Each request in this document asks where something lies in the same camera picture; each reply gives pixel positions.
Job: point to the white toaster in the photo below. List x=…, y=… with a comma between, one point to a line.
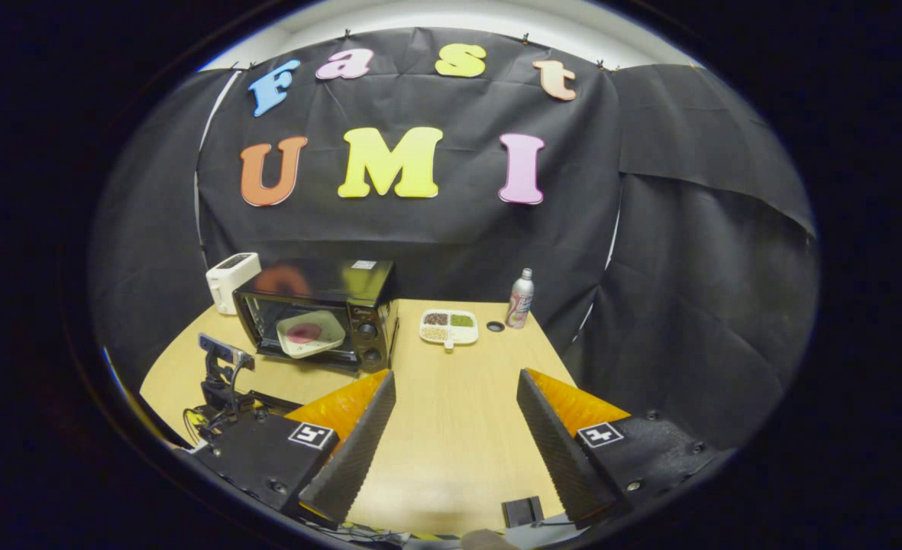
x=229, y=283

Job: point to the white divided dish with grains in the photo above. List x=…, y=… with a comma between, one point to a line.
x=450, y=330

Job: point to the silver bottle with red label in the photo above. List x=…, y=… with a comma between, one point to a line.
x=520, y=302

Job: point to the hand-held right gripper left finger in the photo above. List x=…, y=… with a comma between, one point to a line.
x=351, y=458

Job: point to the white tray with pink food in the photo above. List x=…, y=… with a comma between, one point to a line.
x=305, y=332

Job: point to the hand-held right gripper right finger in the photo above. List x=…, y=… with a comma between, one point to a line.
x=557, y=451

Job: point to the black electric oven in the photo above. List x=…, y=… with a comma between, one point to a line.
x=328, y=279

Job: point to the black backdrop cloth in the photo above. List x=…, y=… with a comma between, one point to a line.
x=458, y=237

